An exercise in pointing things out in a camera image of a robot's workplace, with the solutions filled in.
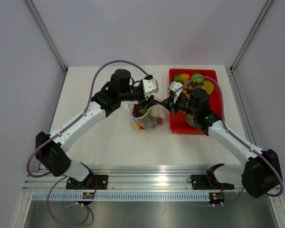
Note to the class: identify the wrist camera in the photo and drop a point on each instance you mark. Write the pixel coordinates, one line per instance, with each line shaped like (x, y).
(175, 88)
(150, 86)

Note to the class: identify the left aluminium frame post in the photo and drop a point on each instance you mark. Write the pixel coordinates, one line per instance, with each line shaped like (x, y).
(46, 34)

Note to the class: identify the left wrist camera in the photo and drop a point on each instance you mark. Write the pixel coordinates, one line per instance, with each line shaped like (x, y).
(150, 86)

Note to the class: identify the yellow mango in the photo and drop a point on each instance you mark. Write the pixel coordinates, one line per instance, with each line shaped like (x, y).
(139, 127)

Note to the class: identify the peach fruit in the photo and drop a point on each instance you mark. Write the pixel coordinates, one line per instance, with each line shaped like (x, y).
(181, 78)

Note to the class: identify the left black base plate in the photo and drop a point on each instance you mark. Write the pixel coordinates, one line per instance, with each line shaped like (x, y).
(96, 181)

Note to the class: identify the clear zip top bag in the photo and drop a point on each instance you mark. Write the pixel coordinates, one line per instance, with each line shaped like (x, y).
(144, 121)

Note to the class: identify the green netted melon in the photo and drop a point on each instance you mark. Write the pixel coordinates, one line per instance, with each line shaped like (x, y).
(190, 119)

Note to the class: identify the aluminium frame post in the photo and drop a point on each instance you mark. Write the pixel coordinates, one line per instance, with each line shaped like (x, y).
(254, 29)
(46, 34)

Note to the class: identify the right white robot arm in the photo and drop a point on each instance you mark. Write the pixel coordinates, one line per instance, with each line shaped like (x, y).
(262, 172)

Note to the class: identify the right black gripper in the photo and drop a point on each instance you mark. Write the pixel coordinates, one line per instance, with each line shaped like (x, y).
(168, 103)

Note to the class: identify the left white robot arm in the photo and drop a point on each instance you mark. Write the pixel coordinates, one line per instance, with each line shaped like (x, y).
(52, 148)

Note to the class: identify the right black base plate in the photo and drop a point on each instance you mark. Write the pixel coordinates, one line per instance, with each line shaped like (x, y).
(207, 182)

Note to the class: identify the right aluminium frame post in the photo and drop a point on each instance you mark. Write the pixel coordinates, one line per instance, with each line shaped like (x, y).
(254, 29)

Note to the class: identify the aluminium rail beam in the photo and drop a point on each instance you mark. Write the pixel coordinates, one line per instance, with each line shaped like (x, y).
(137, 178)

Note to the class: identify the yellow star fruit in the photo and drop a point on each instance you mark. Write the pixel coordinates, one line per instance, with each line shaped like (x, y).
(209, 87)

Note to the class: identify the pink red grape bunch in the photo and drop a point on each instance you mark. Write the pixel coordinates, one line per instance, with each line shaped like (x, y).
(155, 121)

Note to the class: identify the red plastic tray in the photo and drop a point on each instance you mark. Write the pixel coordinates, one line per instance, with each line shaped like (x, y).
(178, 122)

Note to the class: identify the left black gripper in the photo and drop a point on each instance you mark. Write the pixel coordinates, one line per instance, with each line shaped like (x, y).
(145, 104)

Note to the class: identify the tan longan bunch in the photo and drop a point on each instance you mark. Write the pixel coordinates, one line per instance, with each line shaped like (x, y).
(186, 91)

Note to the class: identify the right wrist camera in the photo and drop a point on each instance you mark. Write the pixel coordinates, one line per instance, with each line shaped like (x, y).
(175, 88)

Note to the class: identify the dark red grape bunch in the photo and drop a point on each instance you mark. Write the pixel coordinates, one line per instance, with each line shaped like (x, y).
(136, 111)

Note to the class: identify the green leafy vegetable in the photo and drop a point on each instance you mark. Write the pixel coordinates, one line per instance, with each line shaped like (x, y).
(197, 78)

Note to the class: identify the white slotted cable duct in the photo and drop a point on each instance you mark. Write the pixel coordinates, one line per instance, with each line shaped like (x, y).
(123, 196)

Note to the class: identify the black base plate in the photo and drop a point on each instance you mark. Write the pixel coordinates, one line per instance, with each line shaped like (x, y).
(207, 182)
(96, 181)

